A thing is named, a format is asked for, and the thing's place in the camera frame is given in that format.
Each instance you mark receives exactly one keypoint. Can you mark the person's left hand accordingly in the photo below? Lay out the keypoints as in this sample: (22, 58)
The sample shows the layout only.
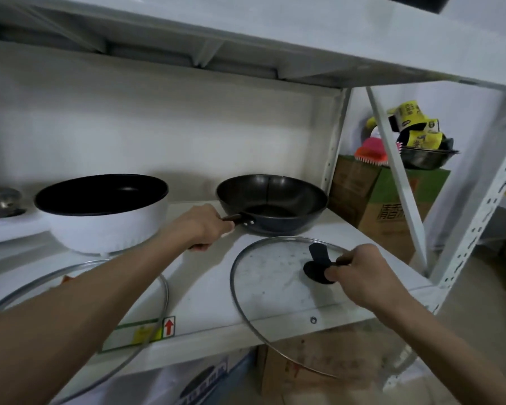
(196, 226)

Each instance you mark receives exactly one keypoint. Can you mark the person's right hand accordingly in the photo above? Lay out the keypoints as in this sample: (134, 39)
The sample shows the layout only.
(371, 278)

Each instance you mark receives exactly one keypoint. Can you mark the person's right thumb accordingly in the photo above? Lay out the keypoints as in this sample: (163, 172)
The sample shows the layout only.
(336, 274)

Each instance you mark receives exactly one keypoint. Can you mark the person's left thumb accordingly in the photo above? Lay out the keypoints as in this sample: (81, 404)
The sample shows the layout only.
(223, 226)

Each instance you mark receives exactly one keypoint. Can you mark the black wok pan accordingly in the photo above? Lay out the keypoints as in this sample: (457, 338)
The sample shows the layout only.
(278, 202)

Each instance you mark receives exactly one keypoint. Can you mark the glass lid with black knob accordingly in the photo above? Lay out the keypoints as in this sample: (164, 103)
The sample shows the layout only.
(274, 282)

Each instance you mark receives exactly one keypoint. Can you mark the person's right forearm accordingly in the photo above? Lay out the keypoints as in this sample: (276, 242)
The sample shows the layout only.
(455, 358)

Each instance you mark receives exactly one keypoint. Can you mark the brown and green cardboard box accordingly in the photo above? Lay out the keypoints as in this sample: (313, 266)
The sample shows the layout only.
(375, 202)

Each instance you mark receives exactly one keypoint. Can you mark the glass lid with steel rim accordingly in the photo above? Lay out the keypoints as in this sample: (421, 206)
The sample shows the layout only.
(162, 299)

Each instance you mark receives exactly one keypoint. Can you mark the white pot with black interior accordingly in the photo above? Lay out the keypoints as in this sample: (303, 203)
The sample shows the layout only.
(105, 223)

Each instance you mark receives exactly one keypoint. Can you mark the pink silicone brush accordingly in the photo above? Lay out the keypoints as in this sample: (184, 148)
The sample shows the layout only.
(373, 151)

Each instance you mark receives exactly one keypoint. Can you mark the label sticker with red arrow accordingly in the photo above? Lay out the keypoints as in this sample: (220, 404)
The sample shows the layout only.
(139, 333)

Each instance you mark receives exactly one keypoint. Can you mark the steel basin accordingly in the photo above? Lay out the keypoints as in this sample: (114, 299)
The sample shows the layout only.
(426, 158)

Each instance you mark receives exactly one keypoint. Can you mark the yellow paper cup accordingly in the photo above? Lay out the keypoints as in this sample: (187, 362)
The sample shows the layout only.
(411, 115)
(423, 140)

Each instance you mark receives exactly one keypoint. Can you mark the white and blue carton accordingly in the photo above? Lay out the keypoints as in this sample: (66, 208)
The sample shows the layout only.
(173, 379)

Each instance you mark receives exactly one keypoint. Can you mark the white metal shelf rack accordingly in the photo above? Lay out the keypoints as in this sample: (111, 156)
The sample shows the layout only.
(278, 37)

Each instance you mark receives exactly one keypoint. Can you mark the dark pan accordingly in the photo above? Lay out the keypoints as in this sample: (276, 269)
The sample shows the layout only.
(421, 2)

